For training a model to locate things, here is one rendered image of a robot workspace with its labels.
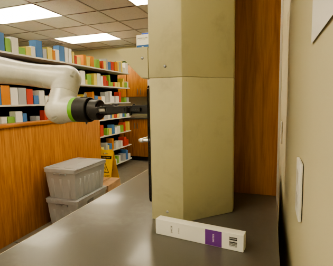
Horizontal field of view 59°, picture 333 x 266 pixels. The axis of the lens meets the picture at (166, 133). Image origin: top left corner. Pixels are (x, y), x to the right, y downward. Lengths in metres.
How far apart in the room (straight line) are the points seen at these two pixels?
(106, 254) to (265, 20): 1.01
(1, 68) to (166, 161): 0.73
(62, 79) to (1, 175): 2.03
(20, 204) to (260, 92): 2.66
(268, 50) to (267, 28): 0.09
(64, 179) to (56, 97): 2.13
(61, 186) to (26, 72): 2.16
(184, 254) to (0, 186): 2.49
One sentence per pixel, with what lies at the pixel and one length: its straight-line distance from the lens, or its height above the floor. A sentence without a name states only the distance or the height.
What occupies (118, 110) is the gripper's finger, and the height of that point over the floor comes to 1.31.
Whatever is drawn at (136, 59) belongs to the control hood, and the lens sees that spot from 0.98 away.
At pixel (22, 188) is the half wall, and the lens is 3.30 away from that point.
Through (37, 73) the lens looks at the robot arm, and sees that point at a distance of 1.24.
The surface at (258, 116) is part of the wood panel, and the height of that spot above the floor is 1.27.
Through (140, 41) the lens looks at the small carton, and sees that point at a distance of 1.08.
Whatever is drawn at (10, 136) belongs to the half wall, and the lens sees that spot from 3.15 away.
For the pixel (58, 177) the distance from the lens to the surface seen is 3.27.
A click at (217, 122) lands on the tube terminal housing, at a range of 0.99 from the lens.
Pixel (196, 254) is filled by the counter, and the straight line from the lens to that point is 0.83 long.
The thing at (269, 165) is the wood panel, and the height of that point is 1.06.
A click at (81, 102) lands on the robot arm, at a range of 1.10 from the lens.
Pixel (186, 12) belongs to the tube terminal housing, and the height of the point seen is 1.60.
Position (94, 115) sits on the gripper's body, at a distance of 1.07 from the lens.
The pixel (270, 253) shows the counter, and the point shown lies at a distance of 0.86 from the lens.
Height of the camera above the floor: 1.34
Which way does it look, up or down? 6 degrees down
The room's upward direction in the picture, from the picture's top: 1 degrees counter-clockwise
